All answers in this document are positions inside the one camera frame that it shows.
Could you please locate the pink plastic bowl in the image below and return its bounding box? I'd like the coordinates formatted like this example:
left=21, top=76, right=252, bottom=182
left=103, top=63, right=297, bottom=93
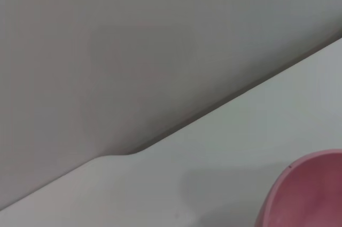
left=253, top=148, right=342, bottom=227

